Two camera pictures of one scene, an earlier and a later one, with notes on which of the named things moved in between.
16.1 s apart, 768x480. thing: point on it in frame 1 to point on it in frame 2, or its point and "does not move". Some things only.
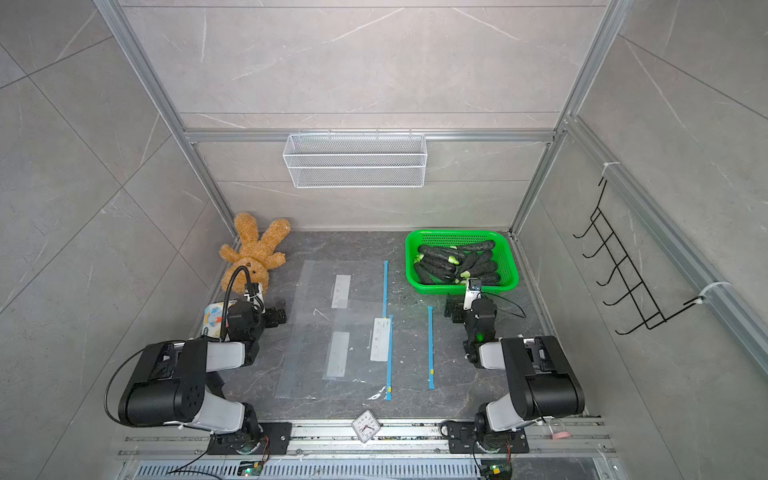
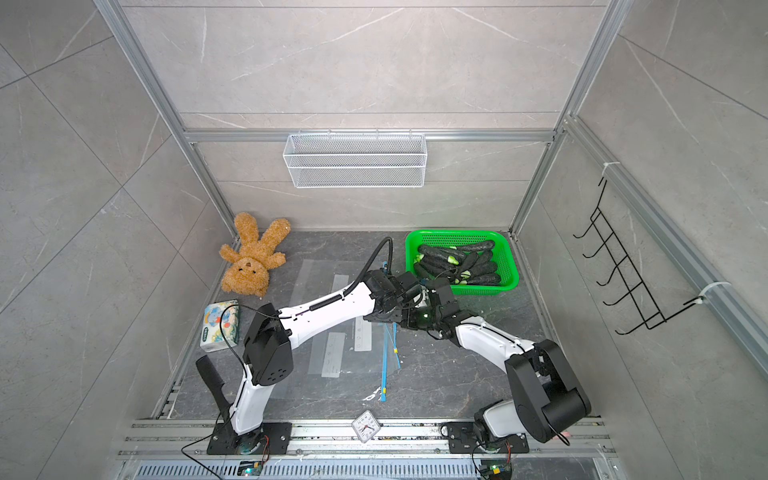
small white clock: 366,426 does not move
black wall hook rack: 639,298 does not move
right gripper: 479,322 to 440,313
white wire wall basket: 356,160 does not move
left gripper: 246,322 to 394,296
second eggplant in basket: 485,247 does not move
